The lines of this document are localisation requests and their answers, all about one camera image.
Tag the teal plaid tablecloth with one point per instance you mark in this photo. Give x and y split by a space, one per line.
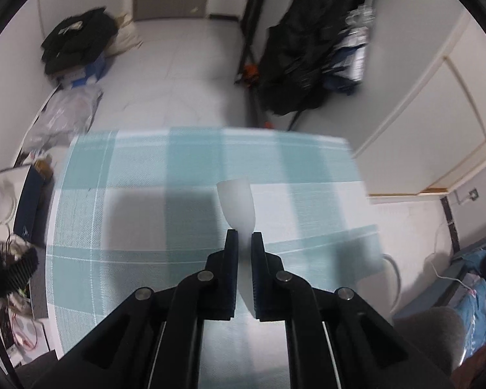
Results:
134 209

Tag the black fuzzy sleeve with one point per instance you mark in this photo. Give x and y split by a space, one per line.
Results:
15 276

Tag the beige tote bag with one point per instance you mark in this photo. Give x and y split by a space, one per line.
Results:
127 36

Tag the grey trouser leg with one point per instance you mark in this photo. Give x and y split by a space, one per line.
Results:
438 333

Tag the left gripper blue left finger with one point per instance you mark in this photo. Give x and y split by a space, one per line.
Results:
229 274

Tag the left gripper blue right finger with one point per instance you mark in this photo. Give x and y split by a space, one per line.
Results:
259 274

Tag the blue floral bedding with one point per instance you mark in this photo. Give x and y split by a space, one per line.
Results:
472 305

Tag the wall power socket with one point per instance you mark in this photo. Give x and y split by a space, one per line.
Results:
473 195

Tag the cluttered side shelf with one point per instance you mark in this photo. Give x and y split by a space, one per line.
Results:
25 193

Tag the translucent white plastic cup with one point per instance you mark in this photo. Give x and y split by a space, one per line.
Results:
237 204

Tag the white stool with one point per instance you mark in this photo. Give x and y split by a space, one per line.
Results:
391 283

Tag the white wardrobe sliding doors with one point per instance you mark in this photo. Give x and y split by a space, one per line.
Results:
436 138

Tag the black hanging coat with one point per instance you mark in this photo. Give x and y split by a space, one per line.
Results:
298 48

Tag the blue cardboard box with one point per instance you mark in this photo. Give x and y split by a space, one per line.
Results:
84 75

